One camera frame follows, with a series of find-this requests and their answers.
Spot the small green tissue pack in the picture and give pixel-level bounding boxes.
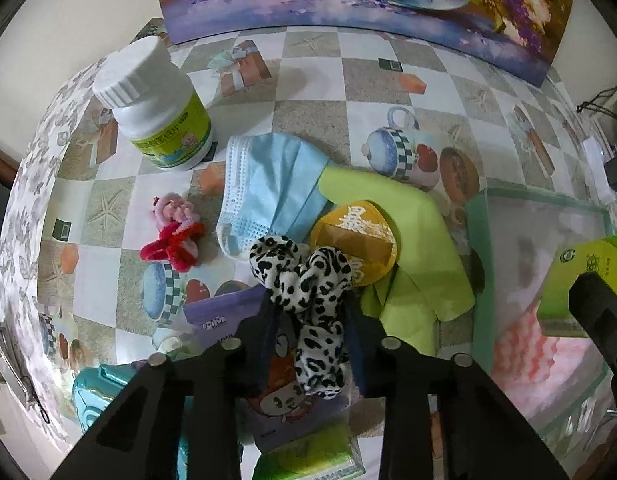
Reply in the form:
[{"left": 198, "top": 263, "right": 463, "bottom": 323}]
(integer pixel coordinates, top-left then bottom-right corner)
[{"left": 537, "top": 235, "right": 617, "bottom": 337}]

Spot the pink white striped towel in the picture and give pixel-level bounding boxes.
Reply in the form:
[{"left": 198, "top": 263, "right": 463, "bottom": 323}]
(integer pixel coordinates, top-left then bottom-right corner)
[{"left": 491, "top": 304, "right": 604, "bottom": 428}]

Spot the green white tissue pack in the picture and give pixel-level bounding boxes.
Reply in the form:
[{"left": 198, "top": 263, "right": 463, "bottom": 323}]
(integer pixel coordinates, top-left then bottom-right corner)
[{"left": 252, "top": 422, "right": 366, "bottom": 480}]

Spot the lime green cloth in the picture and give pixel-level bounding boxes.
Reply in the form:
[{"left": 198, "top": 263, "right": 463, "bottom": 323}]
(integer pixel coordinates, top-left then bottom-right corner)
[{"left": 318, "top": 166, "right": 475, "bottom": 356}]

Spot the pink red plush doll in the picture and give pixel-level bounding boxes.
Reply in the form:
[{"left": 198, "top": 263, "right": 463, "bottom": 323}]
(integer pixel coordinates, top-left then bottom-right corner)
[{"left": 139, "top": 193, "right": 206, "bottom": 273}]

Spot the black white leopard scrunchie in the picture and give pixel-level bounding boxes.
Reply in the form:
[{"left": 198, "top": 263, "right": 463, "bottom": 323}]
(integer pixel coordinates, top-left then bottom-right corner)
[{"left": 249, "top": 235, "right": 352, "bottom": 400}]

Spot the yellow round snack packet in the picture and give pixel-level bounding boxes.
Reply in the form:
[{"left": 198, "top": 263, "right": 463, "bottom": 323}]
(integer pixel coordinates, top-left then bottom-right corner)
[{"left": 310, "top": 200, "right": 397, "bottom": 287}]

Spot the blue surgical face mask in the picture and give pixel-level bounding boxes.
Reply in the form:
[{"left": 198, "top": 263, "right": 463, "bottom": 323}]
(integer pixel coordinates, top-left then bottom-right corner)
[{"left": 216, "top": 132, "right": 331, "bottom": 260}]

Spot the teal plastic toy case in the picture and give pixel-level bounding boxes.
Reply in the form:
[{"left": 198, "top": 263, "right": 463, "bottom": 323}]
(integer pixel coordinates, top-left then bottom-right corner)
[{"left": 54, "top": 353, "right": 201, "bottom": 479}]

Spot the translucent teal-rimmed tray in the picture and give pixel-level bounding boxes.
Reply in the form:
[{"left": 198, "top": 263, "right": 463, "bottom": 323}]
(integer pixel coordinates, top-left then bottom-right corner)
[{"left": 465, "top": 188, "right": 613, "bottom": 460}]

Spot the white power strip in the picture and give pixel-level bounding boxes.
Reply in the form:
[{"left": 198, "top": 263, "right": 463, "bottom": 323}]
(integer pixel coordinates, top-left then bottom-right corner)
[{"left": 582, "top": 136, "right": 615, "bottom": 205}]

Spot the grey floral tablecloth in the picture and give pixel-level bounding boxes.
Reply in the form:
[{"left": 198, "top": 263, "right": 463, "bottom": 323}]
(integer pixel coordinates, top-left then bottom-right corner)
[{"left": 0, "top": 60, "right": 104, "bottom": 444}]

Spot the checkered printed vinyl mat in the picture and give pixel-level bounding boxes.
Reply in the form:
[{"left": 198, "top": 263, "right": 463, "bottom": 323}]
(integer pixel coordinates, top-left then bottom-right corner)
[{"left": 37, "top": 27, "right": 617, "bottom": 443}]

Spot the floral oil painting canvas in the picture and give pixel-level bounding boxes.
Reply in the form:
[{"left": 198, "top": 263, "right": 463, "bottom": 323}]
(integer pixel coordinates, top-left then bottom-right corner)
[{"left": 159, "top": 0, "right": 573, "bottom": 86}]

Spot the white green-label pill bottle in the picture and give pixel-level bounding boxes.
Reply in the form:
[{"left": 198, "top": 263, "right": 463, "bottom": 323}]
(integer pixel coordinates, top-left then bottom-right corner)
[{"left": 92, "top": 36, "right": 212, "bottom": 170}]

